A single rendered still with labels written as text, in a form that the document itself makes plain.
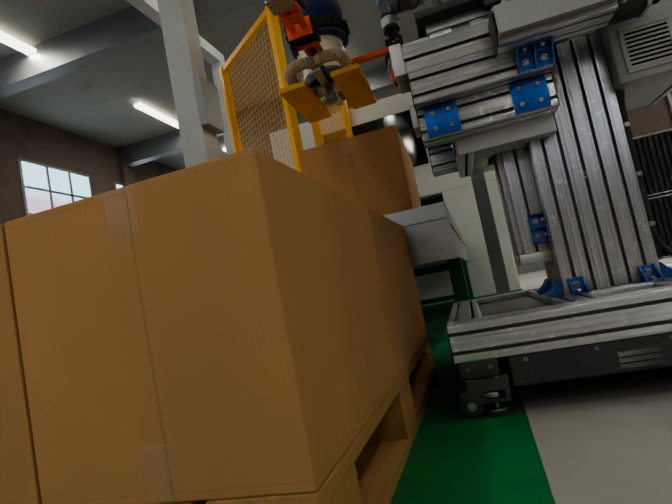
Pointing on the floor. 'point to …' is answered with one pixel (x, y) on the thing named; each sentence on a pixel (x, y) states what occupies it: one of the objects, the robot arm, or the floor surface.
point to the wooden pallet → (370, 446)
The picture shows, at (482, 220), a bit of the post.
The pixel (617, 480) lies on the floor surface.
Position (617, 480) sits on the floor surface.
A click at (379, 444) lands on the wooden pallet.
